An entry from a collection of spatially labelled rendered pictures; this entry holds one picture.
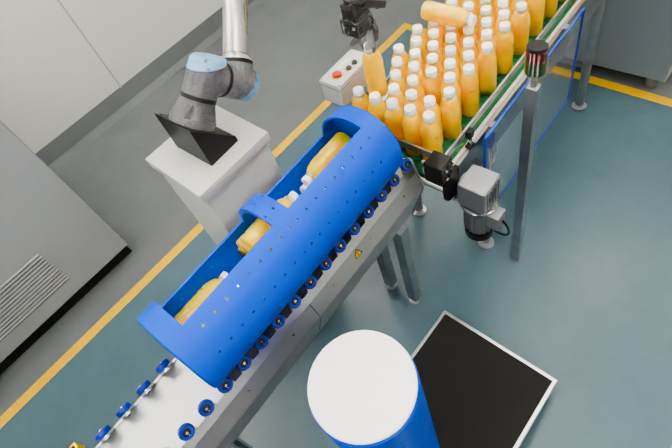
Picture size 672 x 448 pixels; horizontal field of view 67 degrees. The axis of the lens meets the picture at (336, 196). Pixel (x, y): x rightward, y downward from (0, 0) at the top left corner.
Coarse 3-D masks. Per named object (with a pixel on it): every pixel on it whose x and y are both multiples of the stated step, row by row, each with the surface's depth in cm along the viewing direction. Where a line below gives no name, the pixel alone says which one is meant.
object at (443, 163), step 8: (432, 152) 170; (424, 160) 171; (432, 160) 168; (440, 160) 167; (448, 160) 167; (424, 168) 170; (432, 168) 167; (440, 168) 166; (448, 168) 167; (432, 176) 170; (440, 176) 167; (448, 176) 170; (440, 184) 171
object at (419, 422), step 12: (420, 384) 127; (420, 396) 126; (420, 408) 127; (408, 420) 120; (420, 420) 130; (324, 432) 123; (396, 432) 119; (408, 432) 124; (420, 432) 135; (432, 432) 156; (348, 444) 120; (372, 444) 119; (384, 444) 120; (396, 444) 124; (408, 444) 131; (420, 444) 141; (432, 444) 158
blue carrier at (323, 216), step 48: (384, 144) 154; (288, 192) 168; (336, 192) 146; (288, 240) 138; (336, 240) 151; (192, 288) 151; (240, 288) 131; (288, 288) 140; (192, 336) 125; (240, 336) 132
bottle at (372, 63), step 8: (368, 56) 171; (376, 56) 171; (368, 64) 172; (376, 64) 172; (368, 72) 175; (376, 72) 174; (384, 72) 178; (368, 80) 178; (376, 80) 177; (384, 80) 179; (368, 88) 182; (376, 88) 180; (384, 88) 181
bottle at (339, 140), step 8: (336, 136) 165; (344, 136) 165; (328, 144) 164; (336, 144) 163; (344, 144) 164; (320, 152) 163; (328, 152) 162; (336, 152) 162; (312, 160) 162; (320, 160) 160; (328, 160) 161; (312, 168) 160; (320, 168) 160; (312, 176) 160
